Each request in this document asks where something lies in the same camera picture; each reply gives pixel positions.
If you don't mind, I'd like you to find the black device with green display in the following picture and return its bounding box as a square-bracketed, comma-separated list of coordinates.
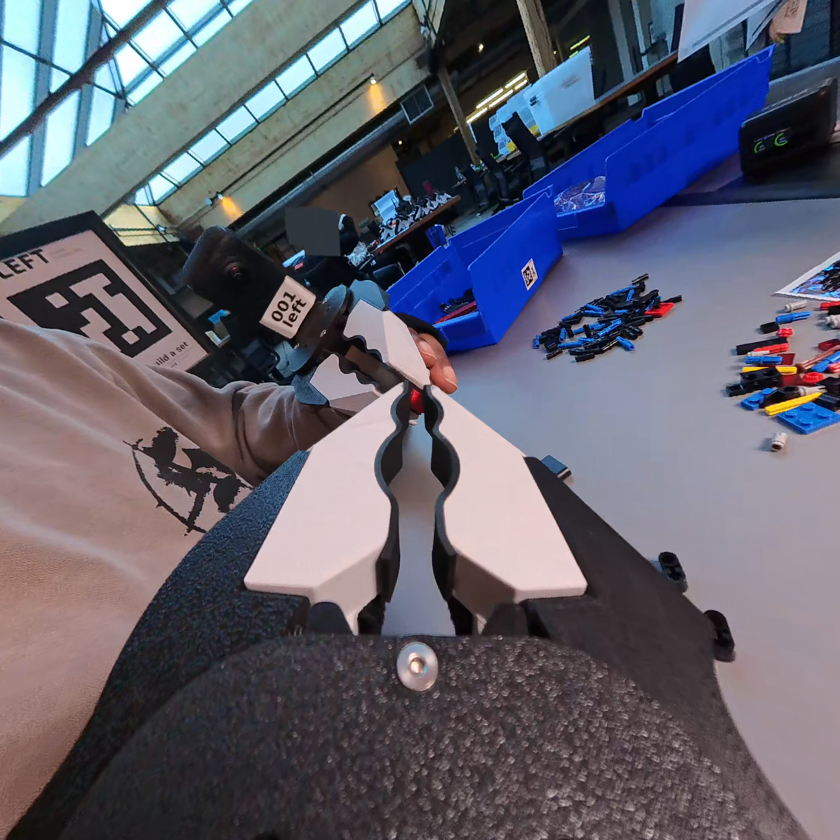
[738, 85, 839, 176]

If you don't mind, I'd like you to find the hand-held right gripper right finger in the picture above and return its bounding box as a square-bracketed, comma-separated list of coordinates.
[422, 386, 588, 635]

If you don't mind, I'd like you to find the person's left hand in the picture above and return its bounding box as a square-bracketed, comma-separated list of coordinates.
[413, 333, 459, 396]

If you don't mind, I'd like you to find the pile of mixed lego pieces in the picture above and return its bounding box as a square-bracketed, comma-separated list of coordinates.
[725, 295, 840, 435]

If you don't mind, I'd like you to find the large blue storage bin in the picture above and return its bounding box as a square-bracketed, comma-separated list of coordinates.
[521, 45, 777, 240]

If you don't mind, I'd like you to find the person's left forearm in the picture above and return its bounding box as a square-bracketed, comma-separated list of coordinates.
[0, 318, 358, 490]

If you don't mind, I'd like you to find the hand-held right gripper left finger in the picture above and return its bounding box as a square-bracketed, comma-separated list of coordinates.
[244, 382, 410, 635]

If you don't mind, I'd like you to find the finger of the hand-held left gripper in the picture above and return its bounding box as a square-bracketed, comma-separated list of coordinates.
[310, 360, 383, 416]
[343, 307, 432, 389]

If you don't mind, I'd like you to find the colourful sticker sheet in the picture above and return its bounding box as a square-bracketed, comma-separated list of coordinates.
[774, 259, 840, 303]

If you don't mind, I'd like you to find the small crinkled plastic bag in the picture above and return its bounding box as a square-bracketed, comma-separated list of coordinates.
[554, 176, 608, 214]

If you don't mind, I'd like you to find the pile of black blue pins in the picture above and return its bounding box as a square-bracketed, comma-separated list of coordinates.
[532, 274, 683, 363]

